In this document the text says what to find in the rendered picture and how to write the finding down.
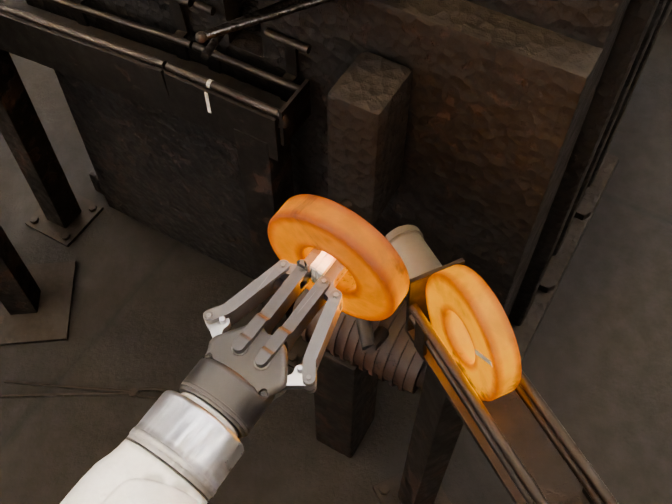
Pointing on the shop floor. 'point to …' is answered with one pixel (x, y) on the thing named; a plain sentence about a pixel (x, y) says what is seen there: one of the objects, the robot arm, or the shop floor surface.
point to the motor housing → (359, 376)
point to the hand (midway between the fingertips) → (336, 251)
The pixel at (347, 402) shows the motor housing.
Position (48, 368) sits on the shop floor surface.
